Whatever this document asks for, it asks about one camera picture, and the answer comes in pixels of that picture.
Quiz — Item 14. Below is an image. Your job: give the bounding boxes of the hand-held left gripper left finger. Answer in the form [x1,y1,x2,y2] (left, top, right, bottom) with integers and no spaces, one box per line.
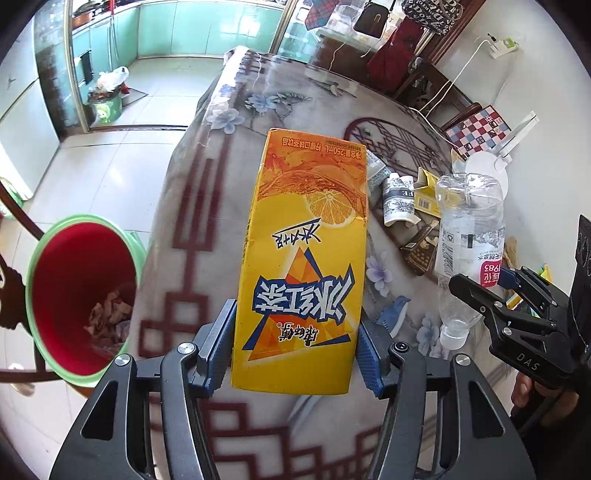
[65,299,238,480]

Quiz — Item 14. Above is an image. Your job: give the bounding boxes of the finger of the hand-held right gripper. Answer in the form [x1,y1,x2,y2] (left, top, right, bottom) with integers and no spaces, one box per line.
[448,273,555,334]
[501,266,568,319]

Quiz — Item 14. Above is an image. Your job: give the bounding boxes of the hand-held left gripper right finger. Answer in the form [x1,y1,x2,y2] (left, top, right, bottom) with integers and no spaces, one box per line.
[355,323,527,480]

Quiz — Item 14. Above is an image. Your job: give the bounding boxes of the clear plastic bottle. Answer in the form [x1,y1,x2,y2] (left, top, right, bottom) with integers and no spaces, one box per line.
[434,173,506,349]

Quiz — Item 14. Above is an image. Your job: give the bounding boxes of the pink white paper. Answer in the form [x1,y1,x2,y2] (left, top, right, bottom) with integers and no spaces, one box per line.
[84,287,137,344]

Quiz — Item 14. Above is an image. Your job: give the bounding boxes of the yellow drink carton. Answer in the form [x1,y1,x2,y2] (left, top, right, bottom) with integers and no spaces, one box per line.
[231,128,370,395]

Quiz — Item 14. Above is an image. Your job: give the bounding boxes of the red bin with green rim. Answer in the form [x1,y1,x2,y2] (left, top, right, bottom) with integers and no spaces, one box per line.
[25,213,148,388]

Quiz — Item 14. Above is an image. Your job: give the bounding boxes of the black shoulder bag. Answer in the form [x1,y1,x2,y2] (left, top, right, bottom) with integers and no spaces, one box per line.
[353,0,398,40]

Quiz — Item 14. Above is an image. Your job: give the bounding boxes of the person's right hand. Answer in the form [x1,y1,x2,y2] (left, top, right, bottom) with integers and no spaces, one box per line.
[510,371,541,416]

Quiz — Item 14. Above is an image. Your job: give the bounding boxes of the colourful block toy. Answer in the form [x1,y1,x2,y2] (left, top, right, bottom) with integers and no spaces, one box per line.
[507,263,552,309]

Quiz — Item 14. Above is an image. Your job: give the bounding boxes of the blue white wrapper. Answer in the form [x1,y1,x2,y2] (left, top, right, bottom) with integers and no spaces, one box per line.
[376,295,411,335]

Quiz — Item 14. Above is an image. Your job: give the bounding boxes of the open yellow cardboard box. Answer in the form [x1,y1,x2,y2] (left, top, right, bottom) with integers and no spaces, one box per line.
[413,167,446,217]

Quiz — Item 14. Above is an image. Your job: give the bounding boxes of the white desk lamp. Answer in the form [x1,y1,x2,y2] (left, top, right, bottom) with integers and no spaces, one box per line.
[464,111,539,199]

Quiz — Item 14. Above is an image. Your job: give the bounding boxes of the crushed patterned paper cup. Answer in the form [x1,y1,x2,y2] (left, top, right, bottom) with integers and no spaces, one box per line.
[381,173,421,227]

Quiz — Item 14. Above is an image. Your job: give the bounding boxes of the checkered seat cushion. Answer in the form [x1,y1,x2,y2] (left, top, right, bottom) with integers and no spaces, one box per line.
[444,104,513,155]

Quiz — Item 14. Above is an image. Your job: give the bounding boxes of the white green snack wrapper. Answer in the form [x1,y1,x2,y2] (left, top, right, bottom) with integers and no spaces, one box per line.
[365,152,393,188]

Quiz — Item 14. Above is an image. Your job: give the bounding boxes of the dark wooden chair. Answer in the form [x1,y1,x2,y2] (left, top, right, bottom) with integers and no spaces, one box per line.
[392,58,483,132]

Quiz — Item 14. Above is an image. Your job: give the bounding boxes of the white power strip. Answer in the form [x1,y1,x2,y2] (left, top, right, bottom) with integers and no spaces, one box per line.
[489,34,518,58]

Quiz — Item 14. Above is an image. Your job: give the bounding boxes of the green kitchen bin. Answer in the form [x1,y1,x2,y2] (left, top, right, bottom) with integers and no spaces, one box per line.
[88,90,123,123]

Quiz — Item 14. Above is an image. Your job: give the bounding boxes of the dark red cloth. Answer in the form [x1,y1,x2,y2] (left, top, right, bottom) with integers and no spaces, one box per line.
[367,18,426,90]

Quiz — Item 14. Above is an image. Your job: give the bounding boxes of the white plastic bag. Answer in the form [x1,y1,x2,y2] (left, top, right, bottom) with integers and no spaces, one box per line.
[95,66,130,93]

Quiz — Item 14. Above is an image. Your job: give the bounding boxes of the letter print tote bag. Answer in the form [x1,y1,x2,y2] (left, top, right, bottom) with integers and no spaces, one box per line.
[401,0,465,35]

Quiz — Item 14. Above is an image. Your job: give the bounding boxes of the white refrigerator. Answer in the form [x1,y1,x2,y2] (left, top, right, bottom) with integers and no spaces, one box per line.
[0,51,61,153]

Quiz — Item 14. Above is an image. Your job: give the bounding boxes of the teal lower cabinets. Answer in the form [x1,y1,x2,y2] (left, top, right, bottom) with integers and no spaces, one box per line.
[71,0,296,88]

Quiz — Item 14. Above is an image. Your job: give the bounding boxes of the glass sliding door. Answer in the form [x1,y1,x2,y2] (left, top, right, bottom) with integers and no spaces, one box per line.
[34,0,93,144]

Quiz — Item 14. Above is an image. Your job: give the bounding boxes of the plaid towel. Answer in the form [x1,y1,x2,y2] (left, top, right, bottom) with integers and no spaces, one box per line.
[302,0,345,29]

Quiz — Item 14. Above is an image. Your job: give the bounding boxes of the white charging cable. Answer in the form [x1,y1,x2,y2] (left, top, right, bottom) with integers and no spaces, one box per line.
[406,39,492,153]

